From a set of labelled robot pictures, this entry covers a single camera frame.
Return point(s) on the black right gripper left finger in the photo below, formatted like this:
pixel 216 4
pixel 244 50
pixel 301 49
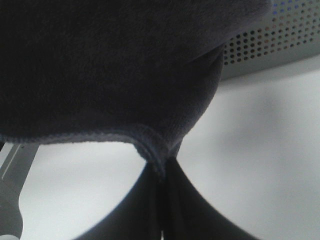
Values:
pixel 136 217

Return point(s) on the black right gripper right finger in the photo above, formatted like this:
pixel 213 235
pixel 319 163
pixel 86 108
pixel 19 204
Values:
pixel 186 215

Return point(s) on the dark navy towel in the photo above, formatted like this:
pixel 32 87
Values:
pixel 137 71

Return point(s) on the grey perforated plastic basket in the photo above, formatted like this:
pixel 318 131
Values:
pixel 289 32

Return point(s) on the grey aluminium rail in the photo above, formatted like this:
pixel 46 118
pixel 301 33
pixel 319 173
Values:
pixel 13 174

